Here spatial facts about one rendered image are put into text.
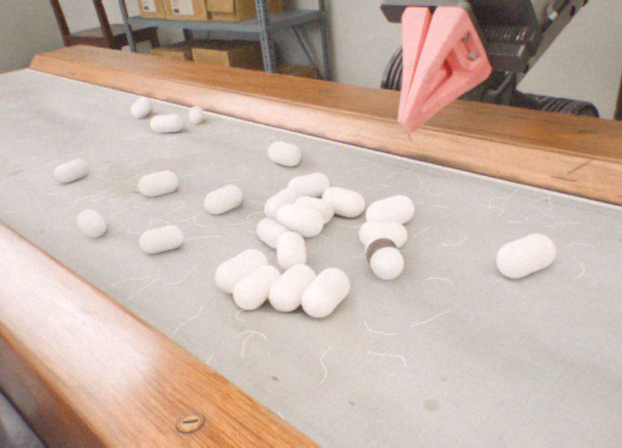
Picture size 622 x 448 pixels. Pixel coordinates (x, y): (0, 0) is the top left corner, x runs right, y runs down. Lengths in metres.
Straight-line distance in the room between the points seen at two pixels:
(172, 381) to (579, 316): 0.21
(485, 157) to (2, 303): 0.37
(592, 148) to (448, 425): 0.29
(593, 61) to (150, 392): 2.28
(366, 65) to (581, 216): 2.52
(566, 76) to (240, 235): 2.14
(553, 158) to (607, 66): 1.95
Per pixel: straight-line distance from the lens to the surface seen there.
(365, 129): 0.58
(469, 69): 0.44
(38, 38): 5.06
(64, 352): 0.32
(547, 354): 0.32
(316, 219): 0.41
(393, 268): 0.35
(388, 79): 0.77
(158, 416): 0.26
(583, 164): 0.49
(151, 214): 0.50
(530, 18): 0.43
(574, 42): 2.46
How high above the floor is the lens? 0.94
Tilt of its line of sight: 27 degrees down
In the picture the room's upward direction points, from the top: 6 degrees counter-clockwise
